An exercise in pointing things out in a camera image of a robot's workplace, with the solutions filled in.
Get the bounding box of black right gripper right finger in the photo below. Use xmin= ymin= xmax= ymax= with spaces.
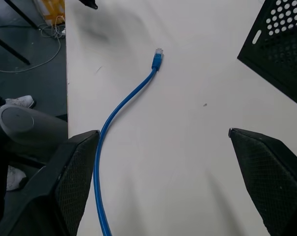
xmin=228 ymin=127 xmax=297 ymax=236

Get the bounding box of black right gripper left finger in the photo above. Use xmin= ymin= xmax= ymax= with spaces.
xmin=0 ymin=130 xmax=100 ymax=236

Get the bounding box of white sneaker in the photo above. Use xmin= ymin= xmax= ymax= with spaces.
xmin=5 ymin=95 xmax=37 ymax=109
xmin=6 ymin=165 xmax=27 ymax=192

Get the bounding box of silver robot body part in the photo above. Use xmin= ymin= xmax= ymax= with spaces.
xmin=0 ymin=104 xmax=68 ymax=158

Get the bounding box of black perforated plastic crate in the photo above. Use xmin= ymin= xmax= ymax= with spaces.
xmin=237 ymin=0 xmax=297 ymax=110

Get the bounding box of yellow cardboard box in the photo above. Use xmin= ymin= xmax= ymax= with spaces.
xmin=33 ymin=0 xmax=66 ymax=27

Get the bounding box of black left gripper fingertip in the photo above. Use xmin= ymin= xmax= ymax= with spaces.
xmin=80 ymin=0 xmax=99 ymax=10

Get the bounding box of blue ethernet cable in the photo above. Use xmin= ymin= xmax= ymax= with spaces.
xmin=94 ymin=47 xmax=164 ymax=236

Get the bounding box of black metal frame leg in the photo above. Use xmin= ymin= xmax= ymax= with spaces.
xmin=0 ymin=0 xmax=40 ymax=66

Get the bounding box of white cable on floor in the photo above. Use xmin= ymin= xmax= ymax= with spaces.
xmin=0 ymin=15 xmax=66 ymax=73

